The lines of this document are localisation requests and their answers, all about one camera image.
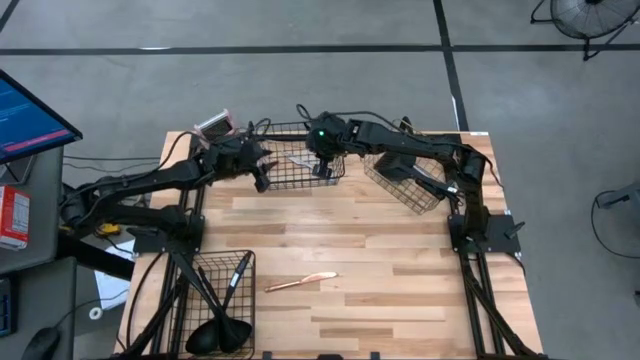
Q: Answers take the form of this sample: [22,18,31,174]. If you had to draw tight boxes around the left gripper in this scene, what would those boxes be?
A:
[202,135,275,194]

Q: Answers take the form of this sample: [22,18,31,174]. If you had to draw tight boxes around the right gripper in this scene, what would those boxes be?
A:
[305,112,347,180]

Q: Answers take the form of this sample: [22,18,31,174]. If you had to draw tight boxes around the black solid turner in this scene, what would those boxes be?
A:
[373,152,442,185]

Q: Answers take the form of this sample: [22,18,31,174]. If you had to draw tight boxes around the black nylon ladle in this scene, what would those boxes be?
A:
[170,251,253,355]
[184,252,254,356]

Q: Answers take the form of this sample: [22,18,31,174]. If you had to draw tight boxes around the pink box grater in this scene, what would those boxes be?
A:
[193,108,239,151]

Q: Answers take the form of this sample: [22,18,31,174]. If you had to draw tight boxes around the black desk leg bar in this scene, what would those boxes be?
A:
[57,233,136,281]

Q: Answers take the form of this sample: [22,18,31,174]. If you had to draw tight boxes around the white paper sheet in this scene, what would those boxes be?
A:
[93,239,136,311]

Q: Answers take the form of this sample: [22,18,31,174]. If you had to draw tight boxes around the computer monitor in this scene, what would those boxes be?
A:
[0,68,84,166]

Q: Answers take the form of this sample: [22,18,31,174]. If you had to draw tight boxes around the grey monitor stand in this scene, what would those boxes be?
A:
[0,155,37,186]

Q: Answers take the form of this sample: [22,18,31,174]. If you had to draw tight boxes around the red cardboard box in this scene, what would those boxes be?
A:
[0,184,31,251]

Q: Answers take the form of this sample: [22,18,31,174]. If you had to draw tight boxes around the grey desk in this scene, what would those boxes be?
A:
[0,147,79,360]

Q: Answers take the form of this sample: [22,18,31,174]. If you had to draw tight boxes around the black computer mouse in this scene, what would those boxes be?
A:
[20,327,62,360]

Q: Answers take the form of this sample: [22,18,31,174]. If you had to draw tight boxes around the black keyboard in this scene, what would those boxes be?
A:
[0,278,14,337]

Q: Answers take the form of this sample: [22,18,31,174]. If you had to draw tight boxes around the grey chair base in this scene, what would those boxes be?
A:
[594,180,640,211]

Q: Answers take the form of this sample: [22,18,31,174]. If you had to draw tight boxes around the black floor fan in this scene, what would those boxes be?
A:
[530,0,640,62]

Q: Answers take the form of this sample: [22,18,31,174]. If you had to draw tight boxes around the black wire basket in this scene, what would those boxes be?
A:
[164,251,256,360]
[254,119,347,192]

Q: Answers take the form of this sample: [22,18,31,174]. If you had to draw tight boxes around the gold wire basket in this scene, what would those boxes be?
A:
[362,117,466,215]

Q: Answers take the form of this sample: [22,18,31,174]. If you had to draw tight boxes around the black floor cables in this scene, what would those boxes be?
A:
[62,154,162,175]

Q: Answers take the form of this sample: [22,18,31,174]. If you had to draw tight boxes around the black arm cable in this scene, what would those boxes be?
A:
[124,252,166,351]

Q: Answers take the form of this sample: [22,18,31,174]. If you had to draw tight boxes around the thin black floor cable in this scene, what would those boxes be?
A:
[590,189,640,260]

